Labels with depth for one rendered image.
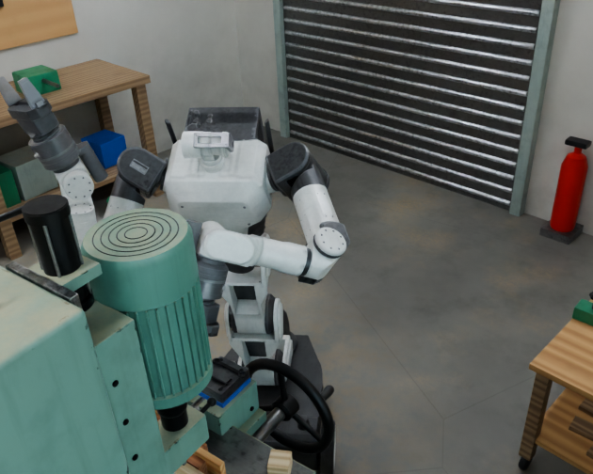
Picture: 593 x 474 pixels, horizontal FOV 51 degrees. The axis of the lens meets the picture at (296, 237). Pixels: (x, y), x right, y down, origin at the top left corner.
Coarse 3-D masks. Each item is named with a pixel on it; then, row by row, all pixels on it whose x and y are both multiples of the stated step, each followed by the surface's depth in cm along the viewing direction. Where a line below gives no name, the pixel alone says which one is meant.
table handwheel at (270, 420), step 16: (256, 368) 156; (272, 368) 151; (288, 368) 150; (304, 384) 148; (288, 400) 156; (320, 400) 148; (272, 416) 153; (288, 416) 155; (320, 416) 149; (256, 432) 149; (272, 432) 166; (288, 448) 164; (304, 448) 160; (320, 448) 155
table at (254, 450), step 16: (256, 416) 148; (208, 432) 141; (240, 432) 140; (208, 448) 137; (224, 448) 137; (240, 448) 137; (256, 448) 136; (272, 448) 136; (240, 464) 133; (256, 464) 133
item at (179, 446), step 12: (192, 408) 125; (192, 420) 122; (204, 420) 123; (168, 432) 120; (180, 432) 120; (192, 432) 121; (204, 432) 125; (168, 444) 117; (180, 444) 119; (192, 444) 122; (168, 456) 117; (180, 456) 120; (168, 468) 118
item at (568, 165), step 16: (576, 144) 341; (576, 160) 343; (560, 176) 353; (576, 176) 345; (560, 192) 355; (576, 192) 351; (560, 208) 359; (576, 208) 357; (560, 224) 363; (576, 224) 372; (560, 240) 365
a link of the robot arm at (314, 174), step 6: (312, 156) 159; (312, 162) 158; (306, 168) 156; (312, 168) 156; (318, 168) 161; (300, 174) 156; (306, 174) 155; (312, 174) 155; (318, 174) 157; (324, 174) 164; (288, 180) 160; (294, 180) 158; (300, 180) 154; (306, 180) 154; (312, 180) 154; (318, 180) 155; (324, 180) 164; (294, 186) 155; (300, 186) 154; (294, 192) 155
